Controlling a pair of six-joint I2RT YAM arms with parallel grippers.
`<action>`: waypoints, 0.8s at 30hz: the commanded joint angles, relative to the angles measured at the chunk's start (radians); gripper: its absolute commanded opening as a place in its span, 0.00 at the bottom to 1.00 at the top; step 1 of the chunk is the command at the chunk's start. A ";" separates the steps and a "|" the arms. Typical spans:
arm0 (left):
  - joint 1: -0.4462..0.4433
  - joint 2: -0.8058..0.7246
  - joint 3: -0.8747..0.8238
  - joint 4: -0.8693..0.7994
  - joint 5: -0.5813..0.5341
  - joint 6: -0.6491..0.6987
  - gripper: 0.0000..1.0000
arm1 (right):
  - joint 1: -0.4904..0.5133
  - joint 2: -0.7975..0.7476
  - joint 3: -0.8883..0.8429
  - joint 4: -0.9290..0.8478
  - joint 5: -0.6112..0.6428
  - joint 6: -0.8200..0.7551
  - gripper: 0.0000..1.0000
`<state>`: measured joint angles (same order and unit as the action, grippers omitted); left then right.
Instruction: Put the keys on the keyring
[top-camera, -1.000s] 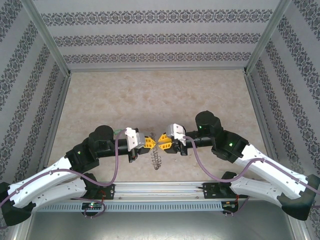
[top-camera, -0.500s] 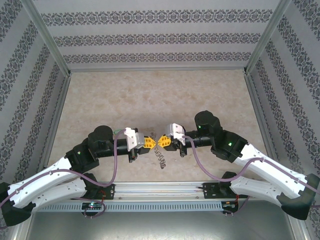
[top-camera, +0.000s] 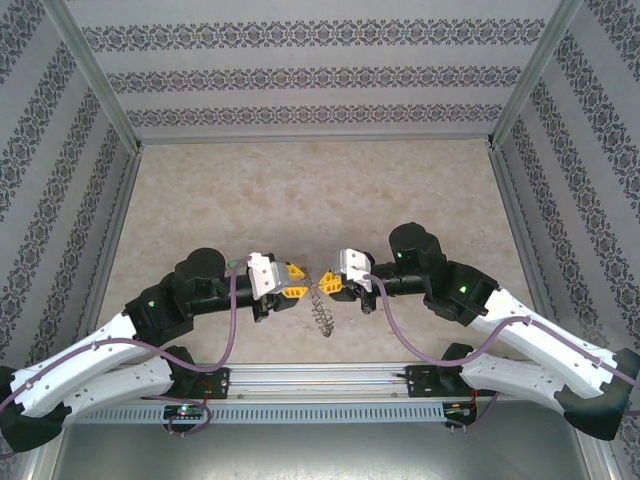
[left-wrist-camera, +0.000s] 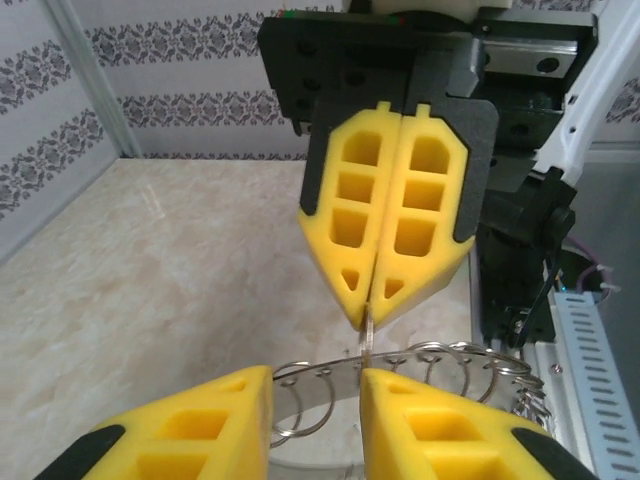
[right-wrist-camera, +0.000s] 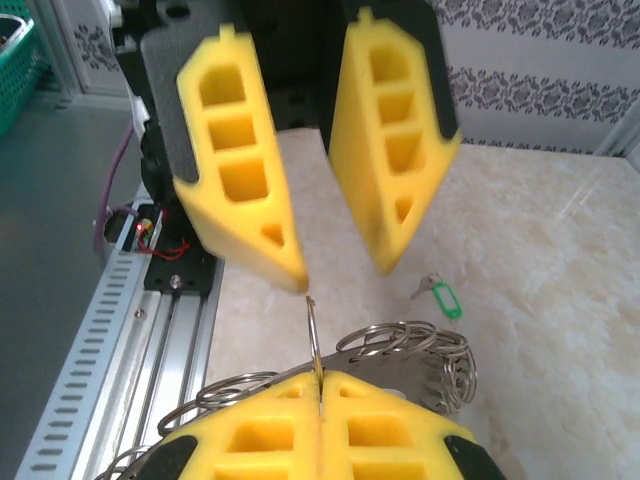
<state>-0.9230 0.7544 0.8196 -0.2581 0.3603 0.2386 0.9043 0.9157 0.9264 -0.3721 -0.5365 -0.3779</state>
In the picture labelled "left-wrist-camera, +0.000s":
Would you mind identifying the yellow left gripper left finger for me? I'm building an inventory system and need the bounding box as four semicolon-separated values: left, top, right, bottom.
37;364;275;480

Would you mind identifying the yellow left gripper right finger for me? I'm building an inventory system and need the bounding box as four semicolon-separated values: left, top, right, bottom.
358;367;597;480

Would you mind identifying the small metal split ring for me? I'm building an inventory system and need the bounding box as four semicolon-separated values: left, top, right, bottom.
359;301;379;370

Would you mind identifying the metal strip with key rings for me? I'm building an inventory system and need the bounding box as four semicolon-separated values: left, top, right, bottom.
269;341;554;480

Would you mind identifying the grey metal sheet panel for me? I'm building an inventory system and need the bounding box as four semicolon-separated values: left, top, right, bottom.
564;144;640;301

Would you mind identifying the grey slotted cable duct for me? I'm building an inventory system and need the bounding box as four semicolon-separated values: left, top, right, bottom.
534;292;640;480

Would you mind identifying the aluminium frame post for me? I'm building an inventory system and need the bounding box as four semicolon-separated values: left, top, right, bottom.
42;0;144;160

